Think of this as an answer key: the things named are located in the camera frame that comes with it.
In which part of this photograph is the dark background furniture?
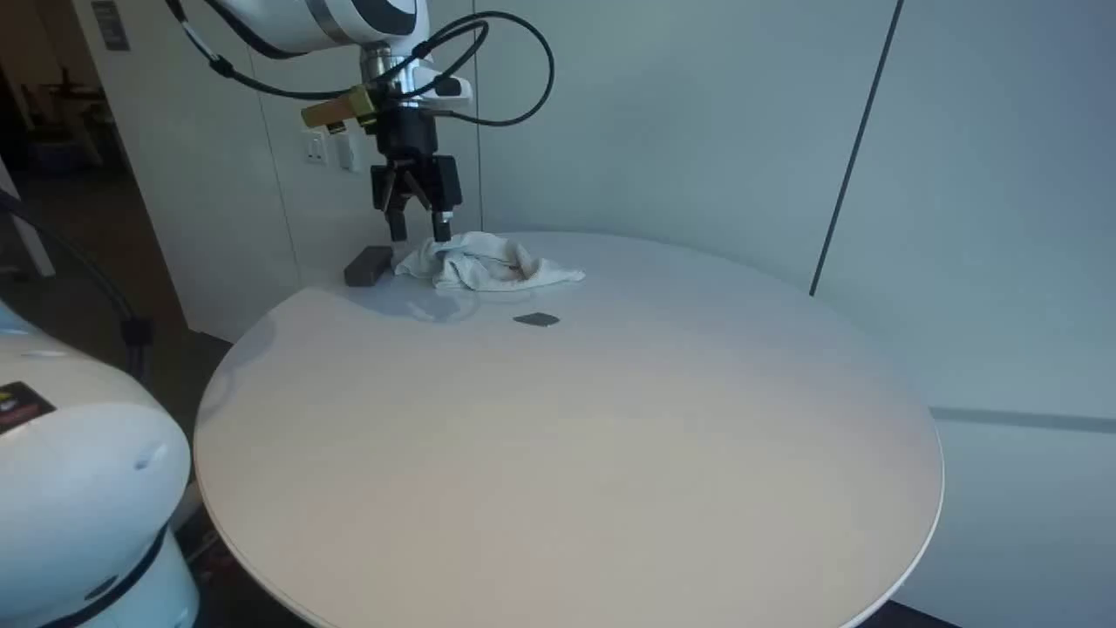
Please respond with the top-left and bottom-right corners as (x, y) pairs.
(19, 67), (114, 182)

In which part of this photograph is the white wall outlet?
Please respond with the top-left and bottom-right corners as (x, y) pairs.
(301, 126), (358, 174)

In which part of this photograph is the gold wrist camera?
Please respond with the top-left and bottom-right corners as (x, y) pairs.
(301, 88), (383, 131)

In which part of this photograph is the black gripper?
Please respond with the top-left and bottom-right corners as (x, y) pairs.
(371, 101), (469, 245)

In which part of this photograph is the dark grey eraser block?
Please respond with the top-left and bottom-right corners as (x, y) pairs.
(341, 239), (397, 288)

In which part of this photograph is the grey wall sign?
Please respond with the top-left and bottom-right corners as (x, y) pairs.
(87, 0), (133, 56)

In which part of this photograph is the white towel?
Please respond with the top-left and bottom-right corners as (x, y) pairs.
(390, 225), (591, 301)

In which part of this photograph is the black floor cable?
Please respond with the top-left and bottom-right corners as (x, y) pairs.
(0, 188), (157, 374)

